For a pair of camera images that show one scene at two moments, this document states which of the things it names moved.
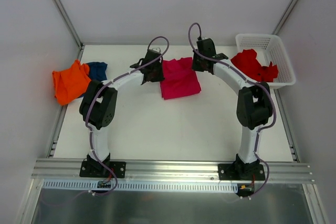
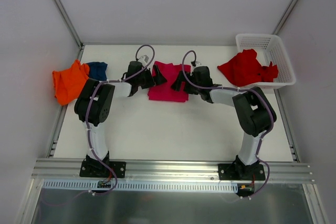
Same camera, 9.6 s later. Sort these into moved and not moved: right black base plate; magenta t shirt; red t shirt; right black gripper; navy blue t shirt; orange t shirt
Moved: right black gripper; magenta t shirt
Not moved: right black base plate; orange t shirt; navy blue t shirt; red t shirt
